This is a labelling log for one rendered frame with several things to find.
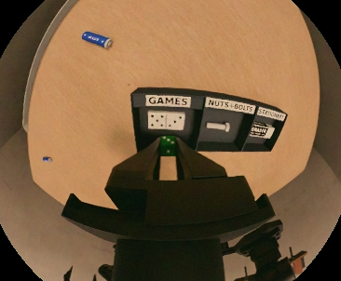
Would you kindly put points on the white domino with black pips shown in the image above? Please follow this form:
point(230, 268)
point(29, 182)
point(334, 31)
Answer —
point(165, 120)

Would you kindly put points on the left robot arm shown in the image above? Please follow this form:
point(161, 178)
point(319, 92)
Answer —
point(105, 273)

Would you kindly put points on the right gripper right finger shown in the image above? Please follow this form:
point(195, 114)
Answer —
point(195, 165)

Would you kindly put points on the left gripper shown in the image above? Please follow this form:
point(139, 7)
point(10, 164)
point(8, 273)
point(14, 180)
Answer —
point(70, 273)

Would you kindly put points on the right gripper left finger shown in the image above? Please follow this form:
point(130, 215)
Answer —
point(141, 165)

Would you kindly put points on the beige bolt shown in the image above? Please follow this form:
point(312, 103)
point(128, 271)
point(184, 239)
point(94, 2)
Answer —
point(224, 126)

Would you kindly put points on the black and white eraser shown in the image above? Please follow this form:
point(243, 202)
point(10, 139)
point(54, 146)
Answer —
point(261, 130)

